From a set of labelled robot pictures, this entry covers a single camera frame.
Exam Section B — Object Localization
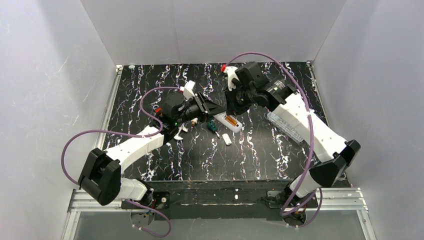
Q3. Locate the orange battery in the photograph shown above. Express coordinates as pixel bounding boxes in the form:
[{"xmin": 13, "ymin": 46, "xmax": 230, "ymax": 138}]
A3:
[{"xmin": 225, "ymin": 115, "xmax": 238, "ymax": 127}]

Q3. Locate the white remote control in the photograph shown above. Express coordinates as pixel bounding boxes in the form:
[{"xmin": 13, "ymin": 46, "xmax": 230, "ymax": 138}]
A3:
[{"xmin": 213, "ymin": 112, "xmax": 243, "ymax": 133}]

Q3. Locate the white remote battery cover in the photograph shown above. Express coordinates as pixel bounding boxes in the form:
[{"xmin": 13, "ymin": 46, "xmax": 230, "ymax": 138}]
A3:
[{"xmin": 222, "ymin": 133, "xmax": 232, "ymax": 146}]

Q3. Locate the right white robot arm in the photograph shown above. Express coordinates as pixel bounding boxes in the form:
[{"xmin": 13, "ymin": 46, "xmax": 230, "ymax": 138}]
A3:
[{"xmin": 222, "ymin": 61, "xmax": 361, "ymax": 199}]

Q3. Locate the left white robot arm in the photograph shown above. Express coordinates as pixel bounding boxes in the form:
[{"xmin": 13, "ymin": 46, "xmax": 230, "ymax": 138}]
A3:
[{"xmin": 77, "ymin": 92, "xmax": 226, "ymax": 206}]

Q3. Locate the white plastic pipe fitting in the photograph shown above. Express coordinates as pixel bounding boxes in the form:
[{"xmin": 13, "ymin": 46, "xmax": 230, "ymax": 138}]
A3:
[{"xmin": 191, "ymin": 117, "xmax": 199, "ymax": 127}]

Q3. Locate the clear plastic screw box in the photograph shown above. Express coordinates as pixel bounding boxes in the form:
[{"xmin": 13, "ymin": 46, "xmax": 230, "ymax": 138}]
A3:
[{"xmin": 266, "ymin": 112, "xmax": 304, "ymax": 144}]

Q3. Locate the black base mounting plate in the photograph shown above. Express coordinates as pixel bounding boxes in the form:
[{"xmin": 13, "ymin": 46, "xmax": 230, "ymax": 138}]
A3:
[{"xmin": 120, "ymin": 180, "xmax": 319, "ymax": 221}]

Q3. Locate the green handled screwdriver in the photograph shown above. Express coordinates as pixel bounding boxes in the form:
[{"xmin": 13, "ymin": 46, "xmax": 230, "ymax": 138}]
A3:
[{"xmin": 207, "ymin": 120, "xmax": 220, "ymax": 138}]

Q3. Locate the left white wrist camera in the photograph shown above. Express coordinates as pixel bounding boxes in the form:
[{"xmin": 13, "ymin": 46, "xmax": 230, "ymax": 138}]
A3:
[{"xmin": 179, "ymin": 80, "xmax": 196, "ymax": 100}]

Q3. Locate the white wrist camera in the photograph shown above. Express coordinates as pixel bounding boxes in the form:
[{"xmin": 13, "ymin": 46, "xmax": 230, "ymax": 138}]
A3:
[
  {"xmin": 179, "ymin": 80, "xmax": 196, "ymax": 100},
  {"xmin": 221, "ymin": 64, "xmax": 240, "ymax": 92}
]

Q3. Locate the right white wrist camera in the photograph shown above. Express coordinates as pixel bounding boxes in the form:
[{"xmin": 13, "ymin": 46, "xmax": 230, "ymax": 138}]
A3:
[{"xmin": 221, "ymin": 64, "xmax": 240, "ymax": 92}]

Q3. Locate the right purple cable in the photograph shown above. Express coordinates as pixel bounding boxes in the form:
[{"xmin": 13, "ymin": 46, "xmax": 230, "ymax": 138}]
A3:
[{"xmin": 224, "ymin": 51, "xmax": 324, "ymax": 228}]

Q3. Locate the aluminium frame rail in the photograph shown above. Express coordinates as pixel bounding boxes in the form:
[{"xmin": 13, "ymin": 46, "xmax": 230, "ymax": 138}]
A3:
[{"xmin": 61, "ymin": 65, "xmax": 124, "ymax": 240}]

